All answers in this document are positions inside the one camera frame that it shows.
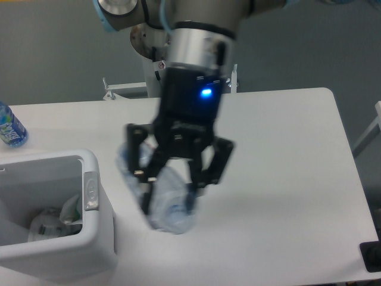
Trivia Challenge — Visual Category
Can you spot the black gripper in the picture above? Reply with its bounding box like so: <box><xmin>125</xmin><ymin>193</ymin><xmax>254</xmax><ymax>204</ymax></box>
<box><xmin>124</xmin><ymin>67</ymin><xmax>236</xmax><ymax>217</ymax></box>

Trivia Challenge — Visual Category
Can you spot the clear crushed plastic bottle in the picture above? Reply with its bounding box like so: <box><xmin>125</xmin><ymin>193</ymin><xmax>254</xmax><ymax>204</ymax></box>
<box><xmin>115</xmin><ymin>144</ymin><xmax>196</xmax><ymax>235</ymax></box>

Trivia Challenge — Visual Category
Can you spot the white plastic wrapper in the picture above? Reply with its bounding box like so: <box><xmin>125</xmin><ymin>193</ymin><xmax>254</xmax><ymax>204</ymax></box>
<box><xmin>59</xmin><ymin>194</ymin><xmax>83</xmax><ymax>225</ymax></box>

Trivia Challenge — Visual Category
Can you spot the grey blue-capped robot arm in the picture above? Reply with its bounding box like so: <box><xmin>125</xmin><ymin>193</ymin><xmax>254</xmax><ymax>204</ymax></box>
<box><xmin>93</xmin><ymin>1</ymin><xmax>290</xmax><ymax>215</ymax></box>

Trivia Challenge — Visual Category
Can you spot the white plastic trash can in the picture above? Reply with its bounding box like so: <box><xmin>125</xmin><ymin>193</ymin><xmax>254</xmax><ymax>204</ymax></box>
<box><xmin>1</xmin><ymin>149</ymin><xmax>118</xmax><ymax>281</ymax></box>

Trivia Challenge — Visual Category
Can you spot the white trash in can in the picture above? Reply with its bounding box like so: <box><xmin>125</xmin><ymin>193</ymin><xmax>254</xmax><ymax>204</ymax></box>
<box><xmin>27</xmin><ymin>208</ymin><xmax>83</xmax><ymax>242</ymax></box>

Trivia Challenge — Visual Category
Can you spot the blue labelled water bottle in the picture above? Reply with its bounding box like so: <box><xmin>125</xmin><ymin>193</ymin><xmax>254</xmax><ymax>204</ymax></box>
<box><xmin>1</xmin><ymin>102</ymin><xmax>29</xmax><ymax>148</ymax></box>

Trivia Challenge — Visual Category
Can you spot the black clamp at table edge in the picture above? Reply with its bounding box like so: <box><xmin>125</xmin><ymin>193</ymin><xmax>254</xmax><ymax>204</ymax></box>
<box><xmin>360</xmin><ymin>241</ymin><xmax>380</xmax><ymax>273</ymax></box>

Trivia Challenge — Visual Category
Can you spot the black cable on pedestal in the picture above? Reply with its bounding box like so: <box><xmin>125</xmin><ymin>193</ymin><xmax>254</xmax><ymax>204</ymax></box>
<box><xmin>151</xmin><ymin>46</ymin><xmax>168</xmax><ymax>98</ymax></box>

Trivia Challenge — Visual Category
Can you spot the white metal bracket left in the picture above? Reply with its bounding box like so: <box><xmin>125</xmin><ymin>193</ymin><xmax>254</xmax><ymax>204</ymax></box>
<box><xmin>102</xmin><ymin>77</ymin><xmax>148</xmax><ymax>101</ymax></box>

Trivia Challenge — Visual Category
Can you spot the white metal bracket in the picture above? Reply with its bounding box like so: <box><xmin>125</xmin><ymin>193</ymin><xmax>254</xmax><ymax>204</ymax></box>
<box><xmin>102</xmin><ymin>77</ymin><xmax>148</xmax><ymax>101</ymax></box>
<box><xmin>226</xmin><ymin>63</ymin><xmax>239</xmax><ymax>94</ymax></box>

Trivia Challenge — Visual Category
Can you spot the white metal bracket right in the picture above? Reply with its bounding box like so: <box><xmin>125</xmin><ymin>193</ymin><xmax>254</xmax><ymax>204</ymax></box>
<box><xmin>226</xmin><ymin>63</ymin><xmax>239</xmax><ymax>94</ymax></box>

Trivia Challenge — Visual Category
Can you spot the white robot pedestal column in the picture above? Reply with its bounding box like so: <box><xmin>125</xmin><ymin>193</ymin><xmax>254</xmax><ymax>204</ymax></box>
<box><xmin>130</xmin><ymin>23</ymin><xmax>171</xmax><ymax>98</ymax></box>

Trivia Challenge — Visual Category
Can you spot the white frame at right edge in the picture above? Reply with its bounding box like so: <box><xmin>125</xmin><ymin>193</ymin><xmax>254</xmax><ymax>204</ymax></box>
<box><xmin>352</xmin><ymin>101</ymin><xmax>380</xmax><ymax>158</ymax></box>

